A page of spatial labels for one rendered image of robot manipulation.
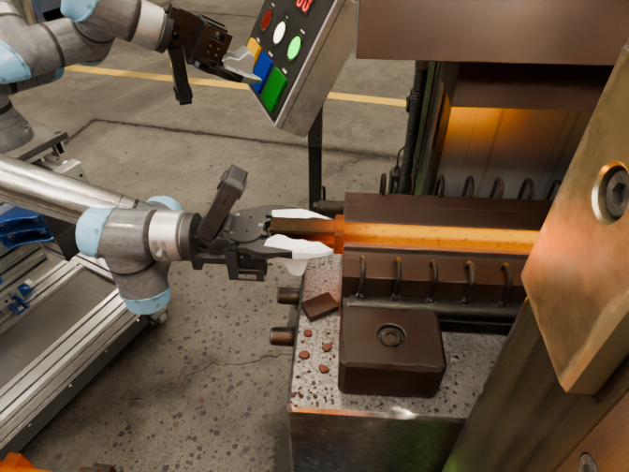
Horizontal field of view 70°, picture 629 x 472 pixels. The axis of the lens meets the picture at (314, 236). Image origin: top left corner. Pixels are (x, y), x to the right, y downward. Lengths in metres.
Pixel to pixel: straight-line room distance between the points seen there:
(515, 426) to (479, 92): 0.31
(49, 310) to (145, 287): 1.06
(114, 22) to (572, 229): 0.77
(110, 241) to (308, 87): 0.50
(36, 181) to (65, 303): 0.97
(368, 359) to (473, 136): 0.42
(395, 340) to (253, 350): 1.21
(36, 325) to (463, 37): 1.59
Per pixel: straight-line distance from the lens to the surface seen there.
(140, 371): 1.77
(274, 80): 1.01
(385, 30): 0.42
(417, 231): 0.64
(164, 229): 0.65
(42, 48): 0.93
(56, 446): 1.73
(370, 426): 0.59
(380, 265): 0.60
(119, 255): 0.70
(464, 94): 0.49
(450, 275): 0.61
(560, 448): 0.35
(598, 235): 0.26
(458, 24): 0.42
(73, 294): 1.80
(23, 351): 1.71
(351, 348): 0.53
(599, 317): 0.26
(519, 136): 0.80
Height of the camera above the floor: 1.42
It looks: 42 degrees down
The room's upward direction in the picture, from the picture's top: straight up
